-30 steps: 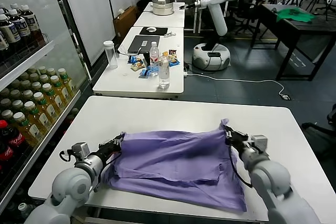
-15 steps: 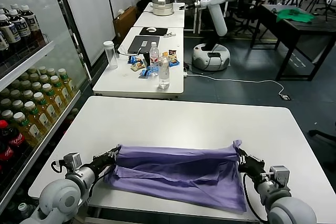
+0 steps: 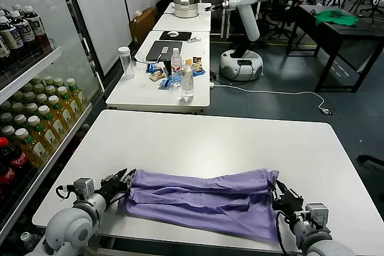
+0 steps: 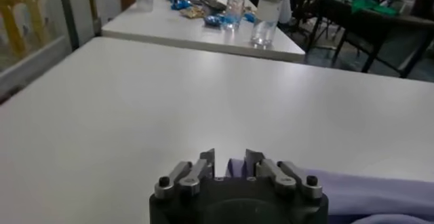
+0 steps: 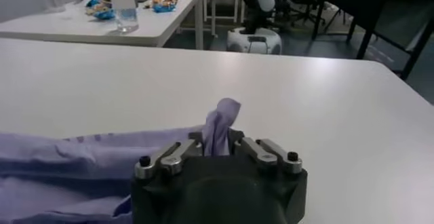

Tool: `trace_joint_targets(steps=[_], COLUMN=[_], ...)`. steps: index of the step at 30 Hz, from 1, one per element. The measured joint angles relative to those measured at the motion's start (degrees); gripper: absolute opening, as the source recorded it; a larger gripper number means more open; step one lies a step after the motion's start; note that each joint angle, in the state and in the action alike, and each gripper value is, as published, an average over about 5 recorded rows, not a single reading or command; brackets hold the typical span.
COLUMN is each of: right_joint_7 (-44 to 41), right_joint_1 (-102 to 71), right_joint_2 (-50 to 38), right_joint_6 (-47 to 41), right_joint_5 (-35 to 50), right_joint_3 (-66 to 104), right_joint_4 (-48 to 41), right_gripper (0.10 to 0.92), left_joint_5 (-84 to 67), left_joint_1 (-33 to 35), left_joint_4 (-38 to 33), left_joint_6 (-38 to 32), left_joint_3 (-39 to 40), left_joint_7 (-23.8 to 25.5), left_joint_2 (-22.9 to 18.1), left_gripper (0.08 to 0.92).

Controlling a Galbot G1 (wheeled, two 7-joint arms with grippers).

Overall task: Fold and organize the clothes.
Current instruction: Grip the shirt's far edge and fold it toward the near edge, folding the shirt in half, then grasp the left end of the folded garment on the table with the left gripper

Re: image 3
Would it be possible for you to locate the purple t-shirt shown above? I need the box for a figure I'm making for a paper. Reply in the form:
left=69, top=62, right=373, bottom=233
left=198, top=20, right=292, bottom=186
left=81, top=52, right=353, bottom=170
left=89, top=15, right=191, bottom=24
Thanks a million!
left=117, top=168, right=281, bottom=242

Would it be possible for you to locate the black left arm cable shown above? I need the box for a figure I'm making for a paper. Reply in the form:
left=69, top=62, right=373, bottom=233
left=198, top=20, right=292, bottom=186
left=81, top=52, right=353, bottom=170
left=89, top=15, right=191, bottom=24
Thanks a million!
left=55, top=183, right=74, bottom=201

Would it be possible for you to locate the glass door beverage cooler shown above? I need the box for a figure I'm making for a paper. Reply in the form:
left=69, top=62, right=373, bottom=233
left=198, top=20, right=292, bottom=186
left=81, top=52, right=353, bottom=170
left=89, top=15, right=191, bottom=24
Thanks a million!
left=0, top=0, right=106, bottom=256

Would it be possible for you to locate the steel cooking pot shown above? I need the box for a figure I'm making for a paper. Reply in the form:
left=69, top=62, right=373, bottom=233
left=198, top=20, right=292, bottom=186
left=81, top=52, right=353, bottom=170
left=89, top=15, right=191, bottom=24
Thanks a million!
left=172, top=0, right=199, bottom=19

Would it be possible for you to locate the water bottle red label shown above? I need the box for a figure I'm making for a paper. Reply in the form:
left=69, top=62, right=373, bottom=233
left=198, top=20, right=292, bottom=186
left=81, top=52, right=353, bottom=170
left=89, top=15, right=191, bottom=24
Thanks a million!
left=170, top=47, right=183, bottom=86

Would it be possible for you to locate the red label cola bottle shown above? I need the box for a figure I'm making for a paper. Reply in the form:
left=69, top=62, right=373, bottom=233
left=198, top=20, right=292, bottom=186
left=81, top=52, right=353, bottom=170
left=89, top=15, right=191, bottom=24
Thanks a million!
left=0, top=137, right=29, bottom=185
left=0, top=159, right=17, bottom=192

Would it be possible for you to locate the brown cardboard box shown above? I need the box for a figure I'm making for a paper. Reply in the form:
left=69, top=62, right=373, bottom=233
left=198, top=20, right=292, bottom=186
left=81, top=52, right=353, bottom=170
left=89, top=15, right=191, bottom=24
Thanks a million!
left=128, top=7, right=157, bottom=44

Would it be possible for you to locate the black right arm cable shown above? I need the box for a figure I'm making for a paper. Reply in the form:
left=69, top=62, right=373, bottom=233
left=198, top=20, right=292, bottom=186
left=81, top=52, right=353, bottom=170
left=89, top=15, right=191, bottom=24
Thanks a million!
left=275, top=210, right=301, bottom=254

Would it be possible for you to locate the green cloth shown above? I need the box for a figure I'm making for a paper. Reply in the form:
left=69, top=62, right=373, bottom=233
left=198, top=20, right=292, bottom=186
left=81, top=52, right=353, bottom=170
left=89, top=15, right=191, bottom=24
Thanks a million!
left=315, top=9, right=361, bottom=28

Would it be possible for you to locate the white humanoid robot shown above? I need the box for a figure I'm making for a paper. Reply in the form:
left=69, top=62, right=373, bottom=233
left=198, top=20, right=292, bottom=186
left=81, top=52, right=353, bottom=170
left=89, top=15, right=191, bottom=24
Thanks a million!
left=205, top=0, right=275, bottom=82

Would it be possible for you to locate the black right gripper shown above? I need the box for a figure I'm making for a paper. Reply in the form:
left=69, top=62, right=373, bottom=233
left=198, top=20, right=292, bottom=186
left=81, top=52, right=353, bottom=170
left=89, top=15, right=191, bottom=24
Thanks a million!
left=271, top=179, right=305, bottom=216

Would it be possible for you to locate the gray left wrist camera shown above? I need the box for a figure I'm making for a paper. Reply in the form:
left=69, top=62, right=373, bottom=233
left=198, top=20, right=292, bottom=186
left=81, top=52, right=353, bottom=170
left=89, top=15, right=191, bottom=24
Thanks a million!
left=73, top=177, right=95, bottom=201

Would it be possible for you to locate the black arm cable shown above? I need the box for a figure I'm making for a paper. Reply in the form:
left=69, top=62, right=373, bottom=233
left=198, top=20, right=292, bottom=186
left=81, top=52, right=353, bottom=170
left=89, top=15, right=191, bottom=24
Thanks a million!
left=55, top=183, right=74, bottom=201
left=275, top=210, right=301, bottom=254

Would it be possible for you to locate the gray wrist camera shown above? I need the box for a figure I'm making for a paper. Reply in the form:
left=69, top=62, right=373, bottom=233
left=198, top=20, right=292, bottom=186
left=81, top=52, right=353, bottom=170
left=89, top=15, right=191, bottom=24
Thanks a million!
left=305, top=203, right=328, bottom=230
left=73, top=177, right=95, bottom=201

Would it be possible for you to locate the clear cracker packet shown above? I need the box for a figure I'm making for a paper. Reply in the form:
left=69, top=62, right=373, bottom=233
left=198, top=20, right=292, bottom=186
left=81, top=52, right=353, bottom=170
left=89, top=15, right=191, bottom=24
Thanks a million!
left=149, top=70, right=166, bottom=82

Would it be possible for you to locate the clear bottle green label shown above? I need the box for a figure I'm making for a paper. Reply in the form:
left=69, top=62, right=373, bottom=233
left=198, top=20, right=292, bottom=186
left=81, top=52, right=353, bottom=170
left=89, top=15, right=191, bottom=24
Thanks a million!
left=19, top=231, right=48, bottom=256

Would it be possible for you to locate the gray closed laptop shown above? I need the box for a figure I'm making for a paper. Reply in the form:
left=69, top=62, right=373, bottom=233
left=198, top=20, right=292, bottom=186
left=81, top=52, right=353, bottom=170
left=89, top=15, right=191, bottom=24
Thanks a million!
left=145, top=40, right=183, bottom=62

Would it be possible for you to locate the clear unlabelled water bottle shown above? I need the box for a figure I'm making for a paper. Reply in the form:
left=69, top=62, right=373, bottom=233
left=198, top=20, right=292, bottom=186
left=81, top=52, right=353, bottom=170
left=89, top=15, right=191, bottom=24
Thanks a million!
left=180, top=64, right=195, bottom=103

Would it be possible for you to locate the clear tumbler white lid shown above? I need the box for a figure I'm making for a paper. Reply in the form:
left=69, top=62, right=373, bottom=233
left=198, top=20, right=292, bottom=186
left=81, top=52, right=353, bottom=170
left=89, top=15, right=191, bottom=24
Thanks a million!
left=117, top=46, right=135, bottom=80

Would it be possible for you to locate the white floor cable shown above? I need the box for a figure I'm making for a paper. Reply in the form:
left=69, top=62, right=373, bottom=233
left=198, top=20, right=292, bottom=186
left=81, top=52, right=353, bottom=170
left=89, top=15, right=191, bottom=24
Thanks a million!
left=209, top=83, right=326, bottom=112

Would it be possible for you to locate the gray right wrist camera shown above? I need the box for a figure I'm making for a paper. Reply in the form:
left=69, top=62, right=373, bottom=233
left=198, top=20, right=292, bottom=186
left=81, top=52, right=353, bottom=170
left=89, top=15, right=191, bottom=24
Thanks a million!
left=305, top=203, right=328, bottom=230

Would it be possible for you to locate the white rectangular side table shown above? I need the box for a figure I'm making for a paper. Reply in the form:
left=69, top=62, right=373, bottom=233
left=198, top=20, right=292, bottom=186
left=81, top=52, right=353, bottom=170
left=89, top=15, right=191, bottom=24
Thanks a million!
left=152, top=2, right=212, bottom=33
left=105, top=30, right=211, bottom=116

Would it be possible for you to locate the black metal table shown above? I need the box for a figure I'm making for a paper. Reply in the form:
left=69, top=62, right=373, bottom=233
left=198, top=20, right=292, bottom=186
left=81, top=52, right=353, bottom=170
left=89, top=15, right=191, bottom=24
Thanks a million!
left=295, top=4, right=384, bottom=94

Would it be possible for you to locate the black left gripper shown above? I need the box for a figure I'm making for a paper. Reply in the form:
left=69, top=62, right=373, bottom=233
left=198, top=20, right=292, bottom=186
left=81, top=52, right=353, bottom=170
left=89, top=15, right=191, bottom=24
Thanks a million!
left=100, top=167, right=137, bottom=202

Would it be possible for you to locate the black mouse pad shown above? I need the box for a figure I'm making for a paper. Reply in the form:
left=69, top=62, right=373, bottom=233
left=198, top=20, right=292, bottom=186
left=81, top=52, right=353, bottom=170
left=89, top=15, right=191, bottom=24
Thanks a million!
left=158, top=31, right=193, bottom=41

